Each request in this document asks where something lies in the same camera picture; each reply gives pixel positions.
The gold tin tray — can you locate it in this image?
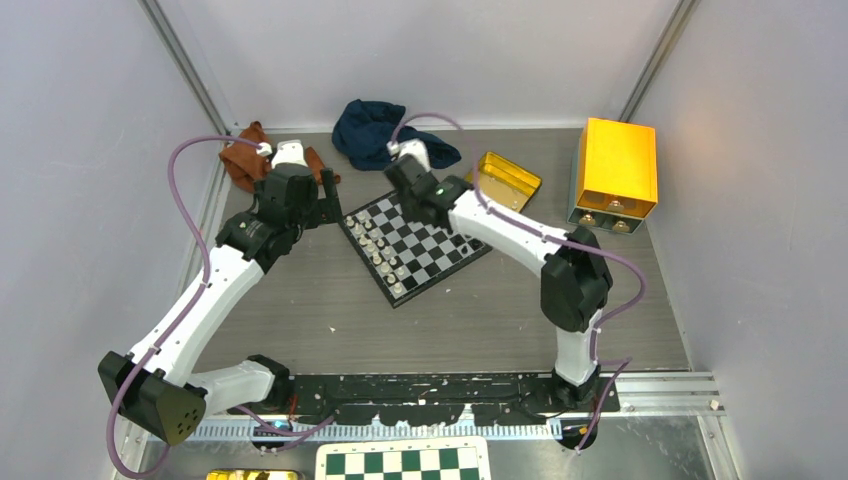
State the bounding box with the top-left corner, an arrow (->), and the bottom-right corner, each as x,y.
477,151 -> 542,212

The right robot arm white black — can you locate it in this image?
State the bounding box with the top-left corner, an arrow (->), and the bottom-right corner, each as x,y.
384,150 -> 612,411

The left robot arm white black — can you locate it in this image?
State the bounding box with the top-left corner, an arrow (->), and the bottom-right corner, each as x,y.
98,164 -> 342,446

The green white checkered board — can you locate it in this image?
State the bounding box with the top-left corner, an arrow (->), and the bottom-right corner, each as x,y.
314,436 -> 492,480

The orange brown cloth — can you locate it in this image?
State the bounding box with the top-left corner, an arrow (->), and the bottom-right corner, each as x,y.
218,121 -> 325,193

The black white chessboard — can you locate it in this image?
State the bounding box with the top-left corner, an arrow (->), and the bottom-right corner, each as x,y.
340,191 -> 492,308

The dark blue cloth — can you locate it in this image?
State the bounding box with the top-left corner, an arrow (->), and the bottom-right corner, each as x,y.
331,99 -> 462,171

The yellow drawer box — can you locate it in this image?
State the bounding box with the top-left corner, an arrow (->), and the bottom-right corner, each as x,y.
568,117 -> 659,234

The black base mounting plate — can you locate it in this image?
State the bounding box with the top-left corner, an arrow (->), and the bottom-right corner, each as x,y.
247,372 -> 619,427

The gold object bottom edge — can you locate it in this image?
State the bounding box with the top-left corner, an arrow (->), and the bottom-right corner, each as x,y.
206,469 -> 304,480

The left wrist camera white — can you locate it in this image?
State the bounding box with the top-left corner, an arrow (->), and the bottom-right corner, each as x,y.
256,139 -> 308,169

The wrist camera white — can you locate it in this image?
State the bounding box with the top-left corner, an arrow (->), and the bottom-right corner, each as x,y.
256,139 -> 308,169
386,139 -> 431,171

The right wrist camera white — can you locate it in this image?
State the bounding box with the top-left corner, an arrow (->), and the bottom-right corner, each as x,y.
386,139 -> 431,171

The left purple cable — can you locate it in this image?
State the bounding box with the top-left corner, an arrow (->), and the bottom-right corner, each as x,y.
105,136 -> 336,480

